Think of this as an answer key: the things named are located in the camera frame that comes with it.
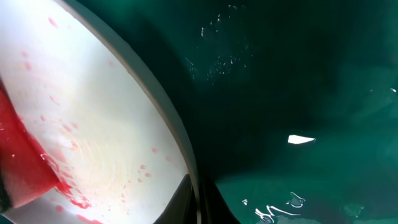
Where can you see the light blue plate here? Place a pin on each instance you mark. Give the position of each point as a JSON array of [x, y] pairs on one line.
[[107, 127]]

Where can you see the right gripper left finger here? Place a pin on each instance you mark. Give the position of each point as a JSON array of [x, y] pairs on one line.
[[182, 206]]

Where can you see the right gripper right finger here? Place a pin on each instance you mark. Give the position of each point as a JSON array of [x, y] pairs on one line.
[[214, 209]]

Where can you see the teal plastic serving tray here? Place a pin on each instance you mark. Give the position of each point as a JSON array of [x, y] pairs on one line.
[[290, 105]]

